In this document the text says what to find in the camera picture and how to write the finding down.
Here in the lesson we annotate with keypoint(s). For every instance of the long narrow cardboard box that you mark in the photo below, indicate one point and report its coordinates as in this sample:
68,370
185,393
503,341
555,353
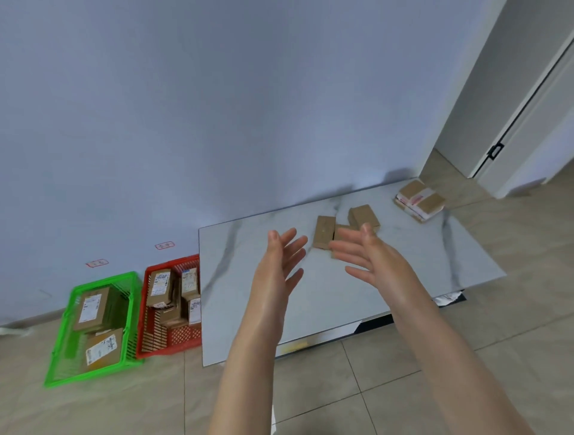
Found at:
172,316

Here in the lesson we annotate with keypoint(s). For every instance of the yellow-taped cardboard box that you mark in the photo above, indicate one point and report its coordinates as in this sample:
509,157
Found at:
112,358

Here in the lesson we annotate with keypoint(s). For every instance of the crumpled white paper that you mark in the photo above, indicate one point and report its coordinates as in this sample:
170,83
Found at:
446,299

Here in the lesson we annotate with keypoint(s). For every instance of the person's left hand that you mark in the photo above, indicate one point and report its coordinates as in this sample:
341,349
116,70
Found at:
269,287

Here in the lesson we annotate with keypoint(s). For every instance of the grey skirting board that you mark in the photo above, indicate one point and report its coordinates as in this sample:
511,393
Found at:
36,319

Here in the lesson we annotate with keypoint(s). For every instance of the small labelled cardboard parcel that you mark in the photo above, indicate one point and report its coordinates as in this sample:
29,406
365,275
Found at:
195,311

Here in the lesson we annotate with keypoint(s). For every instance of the red plastic basket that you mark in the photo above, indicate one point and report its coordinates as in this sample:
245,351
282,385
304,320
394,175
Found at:
170,349

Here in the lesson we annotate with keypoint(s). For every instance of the grey table drawer front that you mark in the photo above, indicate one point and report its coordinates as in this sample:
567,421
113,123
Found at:
323,336

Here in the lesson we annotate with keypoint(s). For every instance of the small plain cardboard box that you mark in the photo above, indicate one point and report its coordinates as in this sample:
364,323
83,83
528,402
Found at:
343,227
363,215

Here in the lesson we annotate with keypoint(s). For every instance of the tall parcel with 9777 sticker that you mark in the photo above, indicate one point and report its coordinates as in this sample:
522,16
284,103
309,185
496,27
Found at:
152,301

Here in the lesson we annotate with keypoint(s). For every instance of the parcel with red white tape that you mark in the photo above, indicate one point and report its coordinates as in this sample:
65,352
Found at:
432,204

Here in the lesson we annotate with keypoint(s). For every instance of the person's right forearm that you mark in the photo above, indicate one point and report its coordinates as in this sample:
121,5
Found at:
457,372

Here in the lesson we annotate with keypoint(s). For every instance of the black door latch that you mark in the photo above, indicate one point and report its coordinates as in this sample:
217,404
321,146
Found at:
492,154

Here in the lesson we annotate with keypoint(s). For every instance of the red-framed wall label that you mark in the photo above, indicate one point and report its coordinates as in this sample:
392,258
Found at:
97,263
165,245

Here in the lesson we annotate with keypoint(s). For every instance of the person's left forearm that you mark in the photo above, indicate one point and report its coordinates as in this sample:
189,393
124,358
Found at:
246,381

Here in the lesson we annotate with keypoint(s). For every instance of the white door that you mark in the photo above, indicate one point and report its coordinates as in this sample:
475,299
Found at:
529,157

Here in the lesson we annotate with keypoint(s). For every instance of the person's right hand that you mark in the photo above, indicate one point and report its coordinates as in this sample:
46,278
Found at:
394,278

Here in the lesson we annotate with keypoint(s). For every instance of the small parcel marked 8772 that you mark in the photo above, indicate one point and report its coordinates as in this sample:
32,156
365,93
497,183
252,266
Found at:
189,293

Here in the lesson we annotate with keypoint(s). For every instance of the narrow taped parcel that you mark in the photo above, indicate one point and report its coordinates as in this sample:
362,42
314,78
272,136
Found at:
324,233

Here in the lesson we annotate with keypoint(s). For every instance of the green plastic basket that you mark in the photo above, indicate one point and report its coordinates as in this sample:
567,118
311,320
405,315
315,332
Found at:
89,376

